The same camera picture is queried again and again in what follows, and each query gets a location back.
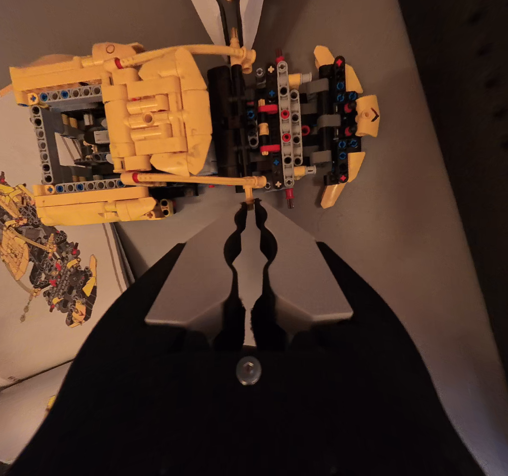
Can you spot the grey desk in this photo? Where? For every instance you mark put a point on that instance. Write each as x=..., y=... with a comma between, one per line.
x=377, y=226

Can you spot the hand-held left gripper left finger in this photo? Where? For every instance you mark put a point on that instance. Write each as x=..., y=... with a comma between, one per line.
x=190, y=285

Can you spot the yellow toy brick car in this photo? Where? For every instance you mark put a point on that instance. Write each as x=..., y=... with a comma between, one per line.
x=166, y=99

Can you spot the instruction booklet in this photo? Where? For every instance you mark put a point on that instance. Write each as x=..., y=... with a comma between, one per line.
x=39, y=337

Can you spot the yellow flat piece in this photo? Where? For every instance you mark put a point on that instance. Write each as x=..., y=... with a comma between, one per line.
x=51, y=402

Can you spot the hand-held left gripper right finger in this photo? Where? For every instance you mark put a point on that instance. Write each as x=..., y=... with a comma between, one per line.
x=309, y=285

